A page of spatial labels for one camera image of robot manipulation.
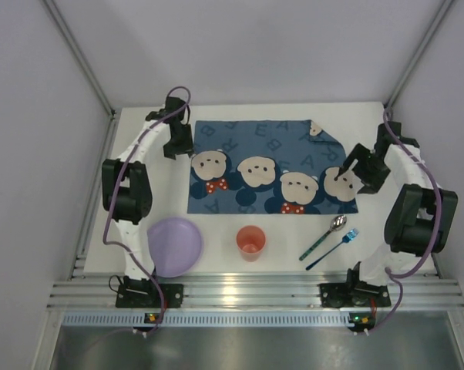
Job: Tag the aluminium rail frame front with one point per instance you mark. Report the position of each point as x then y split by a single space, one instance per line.
259 292

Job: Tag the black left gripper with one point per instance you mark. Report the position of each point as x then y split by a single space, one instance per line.
179 143

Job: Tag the blue bear print placemat cloth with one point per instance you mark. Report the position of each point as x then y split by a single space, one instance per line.
268 167

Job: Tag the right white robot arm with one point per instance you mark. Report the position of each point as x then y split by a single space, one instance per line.
420 220

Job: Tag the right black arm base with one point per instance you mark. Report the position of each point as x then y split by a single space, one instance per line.
353 293

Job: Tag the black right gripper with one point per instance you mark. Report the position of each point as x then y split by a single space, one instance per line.
362 165

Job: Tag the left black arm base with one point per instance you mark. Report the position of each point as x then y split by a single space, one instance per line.
144 294

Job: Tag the aluminium frame post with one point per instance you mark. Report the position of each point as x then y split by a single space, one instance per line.
77 53
430 32

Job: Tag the orange plastic cup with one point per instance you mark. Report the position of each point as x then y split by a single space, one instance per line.
250 240

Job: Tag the silver spoon green handle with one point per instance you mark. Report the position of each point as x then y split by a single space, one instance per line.
337 224

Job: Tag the perforated cable duct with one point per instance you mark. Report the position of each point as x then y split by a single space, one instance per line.
218 319

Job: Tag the left aluminium frame post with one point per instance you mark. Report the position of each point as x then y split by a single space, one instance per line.
77 53

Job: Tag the purple plastic plate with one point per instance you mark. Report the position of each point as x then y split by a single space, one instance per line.
175 246

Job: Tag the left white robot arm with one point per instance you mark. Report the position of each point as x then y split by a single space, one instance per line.
127 196

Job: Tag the right aluminium frame post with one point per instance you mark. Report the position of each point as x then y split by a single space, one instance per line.
430 32

